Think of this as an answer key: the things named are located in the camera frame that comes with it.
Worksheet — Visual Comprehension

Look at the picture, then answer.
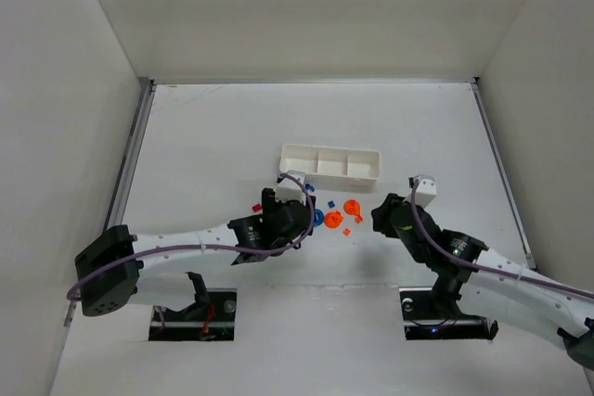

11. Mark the blue ring lego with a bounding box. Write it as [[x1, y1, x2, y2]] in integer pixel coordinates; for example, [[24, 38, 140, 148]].
[[314, 209, 325, 227]]

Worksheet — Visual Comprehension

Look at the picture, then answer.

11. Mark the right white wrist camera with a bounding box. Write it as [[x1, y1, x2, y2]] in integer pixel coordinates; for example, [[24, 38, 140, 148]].
[[409, 174, 437, 208]]

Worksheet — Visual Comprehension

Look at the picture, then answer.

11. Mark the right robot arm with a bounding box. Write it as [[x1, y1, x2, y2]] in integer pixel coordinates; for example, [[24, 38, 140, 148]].
[[371, 193, 593, 369]]

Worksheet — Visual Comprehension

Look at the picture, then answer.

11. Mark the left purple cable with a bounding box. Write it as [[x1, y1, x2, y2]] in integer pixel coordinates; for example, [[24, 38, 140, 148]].
[[66, 172, 316, 302]]

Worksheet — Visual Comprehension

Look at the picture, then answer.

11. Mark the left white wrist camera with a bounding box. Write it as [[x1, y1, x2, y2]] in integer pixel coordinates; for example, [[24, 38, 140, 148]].
[[275, 170, 305, 204]]

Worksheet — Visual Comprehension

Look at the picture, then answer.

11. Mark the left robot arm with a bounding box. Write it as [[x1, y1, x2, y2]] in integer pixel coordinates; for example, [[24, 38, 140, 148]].
[[67, 188, 316, 318]]

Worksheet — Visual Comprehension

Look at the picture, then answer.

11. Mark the white three-compartment tray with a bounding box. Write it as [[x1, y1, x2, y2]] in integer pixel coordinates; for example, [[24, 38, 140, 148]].
[[279, 144, 381, 193]]

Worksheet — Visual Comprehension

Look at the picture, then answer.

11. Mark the orange round lego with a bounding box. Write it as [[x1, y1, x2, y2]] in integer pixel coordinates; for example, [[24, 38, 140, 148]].
[[343, 198, 363, 218], [324, 211, 343, 229]]

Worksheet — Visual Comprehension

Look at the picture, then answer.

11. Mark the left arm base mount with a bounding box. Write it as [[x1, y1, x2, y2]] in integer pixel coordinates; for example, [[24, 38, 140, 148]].
[[148, 273, 237, 342]]

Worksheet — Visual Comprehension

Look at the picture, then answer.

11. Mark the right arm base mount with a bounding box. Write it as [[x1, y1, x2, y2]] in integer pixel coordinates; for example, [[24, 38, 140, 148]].
[[399, 287, 498, 341]]

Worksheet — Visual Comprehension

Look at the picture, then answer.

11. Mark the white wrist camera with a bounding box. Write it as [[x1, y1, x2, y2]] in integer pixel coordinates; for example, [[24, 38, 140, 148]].
[[409, 174, 437, 208], [275, 170, 305, 204]]

